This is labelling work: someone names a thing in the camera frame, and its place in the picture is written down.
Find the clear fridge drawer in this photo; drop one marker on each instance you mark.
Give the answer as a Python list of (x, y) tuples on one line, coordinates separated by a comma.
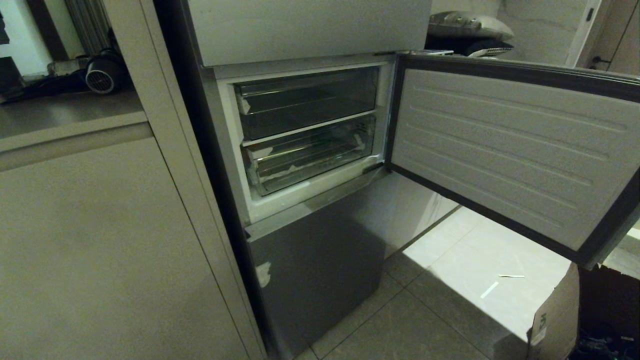
[(305, 100), (310, 157)]

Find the grey fridge bottom door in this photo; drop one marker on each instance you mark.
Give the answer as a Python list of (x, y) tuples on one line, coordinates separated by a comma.
[(315, 270)]

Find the grey fridge door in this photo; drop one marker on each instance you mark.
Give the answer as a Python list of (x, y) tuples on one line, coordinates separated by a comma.
[(310, 27), (315, 270)]

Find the grey fridge upper door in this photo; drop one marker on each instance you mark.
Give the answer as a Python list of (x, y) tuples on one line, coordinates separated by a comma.
[(310, 27)]

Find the open fridge compartment door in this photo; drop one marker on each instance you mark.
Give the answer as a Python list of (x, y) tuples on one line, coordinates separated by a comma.
[(510, 145)]

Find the grey refrigerator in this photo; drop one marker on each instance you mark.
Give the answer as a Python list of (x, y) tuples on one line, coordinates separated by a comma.
[(225, 150)]

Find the white paper strip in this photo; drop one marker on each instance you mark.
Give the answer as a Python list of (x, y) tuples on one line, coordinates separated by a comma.
[(511, 276), (489, 290)]

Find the silver pillow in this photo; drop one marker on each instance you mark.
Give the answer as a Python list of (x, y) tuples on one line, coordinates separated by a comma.
[(470, 26)]

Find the beige cabinet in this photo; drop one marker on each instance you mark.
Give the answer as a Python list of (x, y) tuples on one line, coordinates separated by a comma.
[(100, 240)]

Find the black hair dryer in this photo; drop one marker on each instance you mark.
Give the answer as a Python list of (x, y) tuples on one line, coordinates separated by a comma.
[(103, 74)]

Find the brown cardboard box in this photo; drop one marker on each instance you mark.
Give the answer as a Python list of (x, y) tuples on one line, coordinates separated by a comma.
[(557, 320)]

